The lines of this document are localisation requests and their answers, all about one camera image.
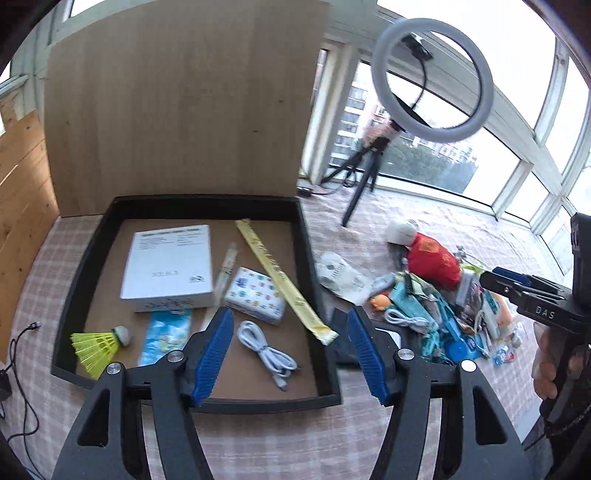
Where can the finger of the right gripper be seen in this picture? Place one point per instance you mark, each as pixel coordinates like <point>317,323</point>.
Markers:
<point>512,275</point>
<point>540,290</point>

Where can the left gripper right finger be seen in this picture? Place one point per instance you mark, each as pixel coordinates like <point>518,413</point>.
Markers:
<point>477,439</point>

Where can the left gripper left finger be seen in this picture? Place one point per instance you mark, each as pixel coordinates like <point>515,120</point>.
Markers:
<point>106,440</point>

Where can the yellow-green plastic shuttlecock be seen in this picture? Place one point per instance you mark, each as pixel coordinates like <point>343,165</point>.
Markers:
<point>95,351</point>

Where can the blue frog tissue pack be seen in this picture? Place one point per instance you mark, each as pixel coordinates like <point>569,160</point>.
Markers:
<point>166,331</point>

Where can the white cardboard box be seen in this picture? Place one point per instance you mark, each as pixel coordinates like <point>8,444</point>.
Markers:
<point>169,269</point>

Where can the white star-print tissue pack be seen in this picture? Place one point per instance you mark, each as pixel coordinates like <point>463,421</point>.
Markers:
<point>255,294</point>

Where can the chopsticks green print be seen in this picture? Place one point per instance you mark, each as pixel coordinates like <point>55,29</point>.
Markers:
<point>220,285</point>

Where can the person's right hand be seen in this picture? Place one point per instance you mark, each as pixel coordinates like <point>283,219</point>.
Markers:
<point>544,369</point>

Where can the orange tissue pack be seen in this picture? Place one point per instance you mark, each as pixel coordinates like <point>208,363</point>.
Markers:
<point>504,316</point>

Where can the red fabric pouch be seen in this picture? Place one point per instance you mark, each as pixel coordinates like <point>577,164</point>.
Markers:
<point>432,262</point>

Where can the white round pouch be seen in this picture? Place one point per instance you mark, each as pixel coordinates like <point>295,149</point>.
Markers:
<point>401,233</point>

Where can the black card holder white label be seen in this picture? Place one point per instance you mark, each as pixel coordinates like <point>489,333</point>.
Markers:
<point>361,344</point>

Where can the orange toy figure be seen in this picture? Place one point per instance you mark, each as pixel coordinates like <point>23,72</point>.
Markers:
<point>380,303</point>

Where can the black tray box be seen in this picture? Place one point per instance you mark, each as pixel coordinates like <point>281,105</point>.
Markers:
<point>194,207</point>

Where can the white wet-wipe packet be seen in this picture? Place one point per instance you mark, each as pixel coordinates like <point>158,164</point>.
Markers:
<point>347,283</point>

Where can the wooden board backdrop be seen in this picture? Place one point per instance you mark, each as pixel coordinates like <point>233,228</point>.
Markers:
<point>180,97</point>

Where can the black charger with cable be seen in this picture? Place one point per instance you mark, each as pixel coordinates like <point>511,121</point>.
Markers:
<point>13,367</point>

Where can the ring light on tripod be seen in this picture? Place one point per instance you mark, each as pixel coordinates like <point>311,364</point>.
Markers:
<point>403,117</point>

